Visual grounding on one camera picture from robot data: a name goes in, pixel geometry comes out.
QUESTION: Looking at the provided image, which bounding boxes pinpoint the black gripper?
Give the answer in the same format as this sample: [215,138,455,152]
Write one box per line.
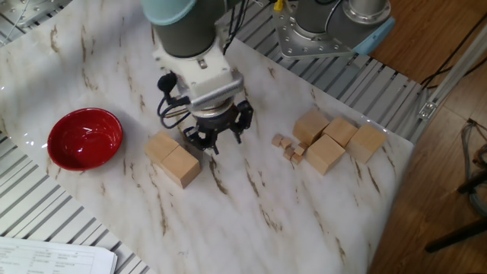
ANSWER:
[183,99,255,156]

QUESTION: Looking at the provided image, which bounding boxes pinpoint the large wooden cube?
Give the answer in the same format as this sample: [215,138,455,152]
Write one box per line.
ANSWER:
[322,116,358,148]
[305,133,346,176]
[159,145,202,190]
[291,109,330,146]
[144,131,180,165]
[345,123,387,164]

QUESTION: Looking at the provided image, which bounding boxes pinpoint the white printed paper stack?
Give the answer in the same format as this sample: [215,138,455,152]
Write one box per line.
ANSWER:
[0,236,118,274]

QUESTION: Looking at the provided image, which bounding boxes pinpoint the white marble pattern board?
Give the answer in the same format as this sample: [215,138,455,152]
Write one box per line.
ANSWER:
[0,0,415,274]

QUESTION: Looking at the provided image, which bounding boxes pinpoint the red glossy bowl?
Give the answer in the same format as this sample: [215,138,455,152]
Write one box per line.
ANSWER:
[46,107,124,172]

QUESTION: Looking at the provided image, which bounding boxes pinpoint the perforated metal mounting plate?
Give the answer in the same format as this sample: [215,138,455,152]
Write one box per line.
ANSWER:
[0,0,73,30]

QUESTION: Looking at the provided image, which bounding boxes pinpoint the black stand legs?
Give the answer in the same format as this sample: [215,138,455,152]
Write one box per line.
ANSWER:
[424,173,487,254]

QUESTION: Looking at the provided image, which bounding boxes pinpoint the white wrist mount housing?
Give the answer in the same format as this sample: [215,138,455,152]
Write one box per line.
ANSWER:
[151,36,245,112]

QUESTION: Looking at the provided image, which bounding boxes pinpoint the black gripper cable bundle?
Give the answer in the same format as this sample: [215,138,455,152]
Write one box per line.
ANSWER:
[156,0,251,130]

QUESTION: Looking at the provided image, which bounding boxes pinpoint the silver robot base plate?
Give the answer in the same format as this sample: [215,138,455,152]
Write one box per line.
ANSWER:
[272,0,357,60]

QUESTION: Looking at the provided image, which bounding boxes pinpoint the aluminium frame rail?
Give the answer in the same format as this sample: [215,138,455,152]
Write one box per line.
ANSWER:
[410,22,487,144]

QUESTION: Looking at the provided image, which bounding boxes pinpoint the thin black floor cable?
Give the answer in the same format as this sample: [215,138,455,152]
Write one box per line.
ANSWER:
[420,13,487,91]

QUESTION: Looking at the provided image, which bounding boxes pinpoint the grey cable bundle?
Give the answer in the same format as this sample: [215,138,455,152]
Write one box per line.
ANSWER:
[460,119,487,218]

